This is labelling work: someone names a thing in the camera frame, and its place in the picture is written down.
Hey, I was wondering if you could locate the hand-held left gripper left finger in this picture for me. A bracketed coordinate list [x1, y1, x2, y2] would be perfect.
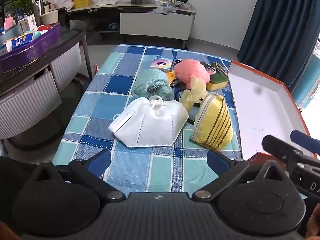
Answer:
[37, 149, 126, 202]

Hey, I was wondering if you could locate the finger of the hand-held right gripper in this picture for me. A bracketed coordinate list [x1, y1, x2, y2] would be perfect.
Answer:
[290, 129, 320, 156]
[262, 134, 304, 167]

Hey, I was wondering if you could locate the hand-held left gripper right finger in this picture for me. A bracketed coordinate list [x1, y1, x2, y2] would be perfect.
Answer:
[193, 149, 287, 202]

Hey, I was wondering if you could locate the orange and white cardboard box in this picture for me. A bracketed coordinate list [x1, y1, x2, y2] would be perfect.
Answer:
[229, 60, 313, 166]

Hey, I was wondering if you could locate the white face mask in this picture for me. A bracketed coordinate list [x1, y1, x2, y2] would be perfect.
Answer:
[108, 95, 190, 148]

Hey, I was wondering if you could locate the yellow organza scrunchie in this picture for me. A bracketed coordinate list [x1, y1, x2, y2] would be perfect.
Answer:
[179, 77, 211, 111]

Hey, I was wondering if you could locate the green and yellow sponge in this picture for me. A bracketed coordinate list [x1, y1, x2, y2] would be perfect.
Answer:
[200, 61, 229, 91]

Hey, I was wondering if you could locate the light blue fluffy scrunchie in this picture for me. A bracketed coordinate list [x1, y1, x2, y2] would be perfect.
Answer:
[131, 68, 173, 100]

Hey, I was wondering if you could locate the grey cable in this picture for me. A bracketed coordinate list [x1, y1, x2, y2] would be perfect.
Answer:
[212, 62, 228, 78]

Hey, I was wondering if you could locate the pink fluffy scrunchie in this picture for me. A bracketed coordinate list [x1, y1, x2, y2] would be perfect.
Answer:
[173, 59, 215, 90]

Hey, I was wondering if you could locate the orange cloth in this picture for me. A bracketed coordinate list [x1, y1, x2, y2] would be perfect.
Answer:
[166, 70, 180, 87]

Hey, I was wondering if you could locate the rainbow tissue pack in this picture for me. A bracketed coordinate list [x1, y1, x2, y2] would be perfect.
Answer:
[152, 57, 173, 71]

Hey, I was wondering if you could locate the person's right hand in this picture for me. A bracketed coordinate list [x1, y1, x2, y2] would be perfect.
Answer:
[305, 205, 320, 240]

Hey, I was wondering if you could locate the teal suitcase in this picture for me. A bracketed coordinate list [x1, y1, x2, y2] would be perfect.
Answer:
[291, 52, 320, 108]

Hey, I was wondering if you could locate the blue plaid blanket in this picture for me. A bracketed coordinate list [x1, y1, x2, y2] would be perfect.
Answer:
[51, 44, 243, 193]

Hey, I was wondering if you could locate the dark-topped coffee table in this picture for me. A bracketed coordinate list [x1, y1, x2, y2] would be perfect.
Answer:
[0, 20, 92, 151]

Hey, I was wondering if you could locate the dark blue curtain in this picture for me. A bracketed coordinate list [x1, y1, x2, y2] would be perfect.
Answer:
[236, 0, 320, 96]

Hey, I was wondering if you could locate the purple tray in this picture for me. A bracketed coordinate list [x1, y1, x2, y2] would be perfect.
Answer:
[0, 23, 62, 73]

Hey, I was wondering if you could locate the pile of small medicine boxes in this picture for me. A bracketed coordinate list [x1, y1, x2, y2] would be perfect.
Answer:
[0, 14, 54, 56]

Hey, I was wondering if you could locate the white and grey TV stand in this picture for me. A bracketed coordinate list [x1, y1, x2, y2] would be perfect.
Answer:
[67, 1, 198, 48]

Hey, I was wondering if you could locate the black container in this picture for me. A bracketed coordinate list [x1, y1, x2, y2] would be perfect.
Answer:
[57, 6, 70, 28]

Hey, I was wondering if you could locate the clear plastic bag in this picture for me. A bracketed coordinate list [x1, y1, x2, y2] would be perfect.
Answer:
[147, 6, 176, 15]

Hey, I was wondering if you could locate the yellow box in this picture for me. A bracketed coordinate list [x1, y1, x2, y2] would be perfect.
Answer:
[73, 0, 93, 8]

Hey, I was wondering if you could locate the steel tumbler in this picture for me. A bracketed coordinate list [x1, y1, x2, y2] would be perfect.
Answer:
[31, 1, 46, 28]

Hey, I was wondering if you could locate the white plastic bag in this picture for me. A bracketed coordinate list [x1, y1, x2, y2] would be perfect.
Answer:
[50, 0, 75, 9]

